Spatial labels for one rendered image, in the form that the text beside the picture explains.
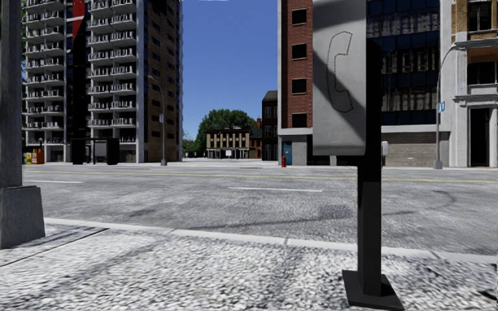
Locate red brick building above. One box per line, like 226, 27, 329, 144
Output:
277, 0, 331, 167
249, 117, 263, 159

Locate tan low building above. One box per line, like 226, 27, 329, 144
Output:
206, 128, 251, 159

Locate dark brick building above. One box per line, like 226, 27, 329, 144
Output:
261, 90, 279, 161

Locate trees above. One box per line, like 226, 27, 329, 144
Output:
182, 108, 257, 158

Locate grey street lamp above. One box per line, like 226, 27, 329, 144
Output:
433, 42, 462, 170
147, 75, 169, 167

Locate black bus shelter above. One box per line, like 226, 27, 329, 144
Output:
70, 137, 121, 166

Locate pale balconied tower building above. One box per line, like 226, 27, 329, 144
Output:
21, 0, 184, 164

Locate glass tower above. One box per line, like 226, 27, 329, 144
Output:
365, 0, 451, 168

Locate pale stone building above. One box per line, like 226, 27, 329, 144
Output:
440, 0, 498, 168

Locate grey pole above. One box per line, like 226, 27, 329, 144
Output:
0, 0, 46, 250

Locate grey phone box on post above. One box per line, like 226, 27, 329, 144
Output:
312, 0, 405, 311

